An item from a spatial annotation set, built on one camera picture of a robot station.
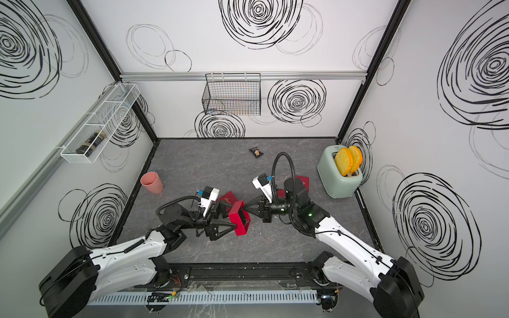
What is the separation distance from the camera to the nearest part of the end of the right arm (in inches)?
24.1

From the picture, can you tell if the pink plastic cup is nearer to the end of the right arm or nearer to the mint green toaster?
the end of the right arm

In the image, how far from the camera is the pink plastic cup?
2.99 ft

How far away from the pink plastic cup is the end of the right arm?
514 mm
